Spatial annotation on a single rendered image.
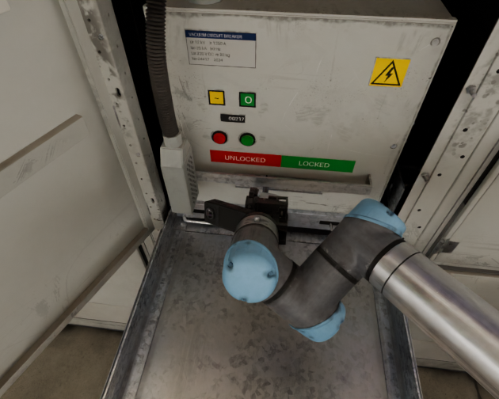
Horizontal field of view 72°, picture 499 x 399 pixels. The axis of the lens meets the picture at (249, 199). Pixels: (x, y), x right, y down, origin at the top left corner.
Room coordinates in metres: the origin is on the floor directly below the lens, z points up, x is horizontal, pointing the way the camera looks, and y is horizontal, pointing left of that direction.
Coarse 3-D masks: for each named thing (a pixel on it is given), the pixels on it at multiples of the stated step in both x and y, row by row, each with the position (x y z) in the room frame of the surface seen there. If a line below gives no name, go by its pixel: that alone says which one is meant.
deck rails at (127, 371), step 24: (168, 216) 0.55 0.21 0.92; (168, 240) 0.52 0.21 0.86; (168, 264) 0.45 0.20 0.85; (144, 288) 0.36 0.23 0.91; (144, 312) 0.32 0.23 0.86; (384, 312) 0.33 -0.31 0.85; (144, 336) 0.27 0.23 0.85; (384, 336) 0.27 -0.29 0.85; (408, 336) 0.25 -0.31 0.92; (120, 360) 0.21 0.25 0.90; (144, 360) 0.22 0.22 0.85; (384, 360) 0.22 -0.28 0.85; (408, 360) 0.21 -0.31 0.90; (120, 384) 0.18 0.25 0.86; (408, 384) 0.17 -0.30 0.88
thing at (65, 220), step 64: (0, 0) 0.47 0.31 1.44; (64, 0) 0.55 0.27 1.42; (0, 64) 0.46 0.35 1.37; (64, 64) 0.54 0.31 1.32; (0, 128) 0.42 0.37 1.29; (64, 128) 0.48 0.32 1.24; (0, 192) 0.36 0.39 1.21; (64, 192) 0.45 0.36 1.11; (128, 192) 0.57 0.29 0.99; (0, 256) 0.32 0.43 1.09; (64, 256) 0.39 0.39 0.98; (128, 256) 0.48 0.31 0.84; (0, 320) 0.26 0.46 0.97; (64, 320) 0.30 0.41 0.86; (0, 384) 0.18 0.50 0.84
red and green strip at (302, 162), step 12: (216, 156) 0.59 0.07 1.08; (228, 156) 0.59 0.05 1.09; (240, 156) 0.58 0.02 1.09; (252, 156) 0.58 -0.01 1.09; (264, 156) 0.58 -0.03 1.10; (276, 156) 0.57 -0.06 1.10; (288, 156) 0.57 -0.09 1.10; (300, 168) 0.57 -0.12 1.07; (312, 168) 0.56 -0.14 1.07; (324, 168) 0.56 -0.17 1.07; (336, 168) 0.56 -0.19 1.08; (348, 168) 0.56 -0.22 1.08
